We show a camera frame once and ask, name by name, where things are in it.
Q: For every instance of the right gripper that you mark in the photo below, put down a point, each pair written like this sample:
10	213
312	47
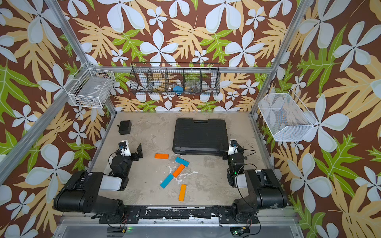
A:
241	153

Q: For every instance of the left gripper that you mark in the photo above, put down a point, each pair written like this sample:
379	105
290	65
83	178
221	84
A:
140	154

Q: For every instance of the teal block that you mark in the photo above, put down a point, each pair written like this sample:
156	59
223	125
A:
168	179
182	161

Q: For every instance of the orange block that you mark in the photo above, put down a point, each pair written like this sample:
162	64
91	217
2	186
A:
161	156
179	170
182	192

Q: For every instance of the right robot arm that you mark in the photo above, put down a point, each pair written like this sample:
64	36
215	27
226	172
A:
264	189

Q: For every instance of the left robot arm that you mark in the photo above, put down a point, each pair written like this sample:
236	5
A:
81	192

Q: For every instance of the small black box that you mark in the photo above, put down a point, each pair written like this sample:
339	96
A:
125	127

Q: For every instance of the black plastic tool case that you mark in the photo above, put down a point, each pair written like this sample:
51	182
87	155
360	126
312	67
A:
200	137

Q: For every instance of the white mesh basket right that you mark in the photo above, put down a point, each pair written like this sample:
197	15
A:
286	116

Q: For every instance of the orange block bottom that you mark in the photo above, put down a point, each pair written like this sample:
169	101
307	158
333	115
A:
182	192

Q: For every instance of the blue object in basket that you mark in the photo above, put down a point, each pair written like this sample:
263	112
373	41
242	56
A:
178	90

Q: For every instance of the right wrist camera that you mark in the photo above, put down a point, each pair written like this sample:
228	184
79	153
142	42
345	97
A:
233	147

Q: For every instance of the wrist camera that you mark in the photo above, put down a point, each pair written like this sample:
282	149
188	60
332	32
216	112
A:
233	147
124	149

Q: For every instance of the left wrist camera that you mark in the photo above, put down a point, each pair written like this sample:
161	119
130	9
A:
124	149

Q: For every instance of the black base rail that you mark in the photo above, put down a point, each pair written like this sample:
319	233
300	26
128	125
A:
136	214

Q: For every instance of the white wire basket left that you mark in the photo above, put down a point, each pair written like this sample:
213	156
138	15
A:
90	86

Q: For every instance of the black wire basket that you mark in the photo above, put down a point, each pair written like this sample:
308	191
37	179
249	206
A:
196	78

